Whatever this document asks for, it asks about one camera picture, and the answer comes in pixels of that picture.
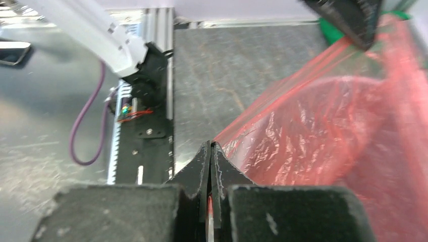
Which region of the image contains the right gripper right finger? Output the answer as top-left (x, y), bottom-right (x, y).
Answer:
top-left (210, 142), bottom-right (376, 241)

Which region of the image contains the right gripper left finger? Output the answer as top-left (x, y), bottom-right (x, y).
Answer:
top-left (31, 141), bottom-right (211, 241)

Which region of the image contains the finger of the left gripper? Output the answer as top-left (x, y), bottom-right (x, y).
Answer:
top-left (303, 0), bottom-right (383, 51)

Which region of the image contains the red plastic trash bag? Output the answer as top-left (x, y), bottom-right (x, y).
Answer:
top-left (215, 14), bottom-right (427, 241)

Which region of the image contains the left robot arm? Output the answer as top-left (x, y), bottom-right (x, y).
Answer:
top-left (20, 1), bottom-right (383, 110)

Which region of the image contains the green cloth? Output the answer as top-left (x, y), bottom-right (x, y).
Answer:
top-left (318, 11), bottom-right (412, 45)

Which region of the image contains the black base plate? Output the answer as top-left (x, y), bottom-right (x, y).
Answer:
top-left (108, 82), bottom-right (174, 185)

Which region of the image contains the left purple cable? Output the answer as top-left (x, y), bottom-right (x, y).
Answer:
top-left (68, 60), bottom-right (118, 167)

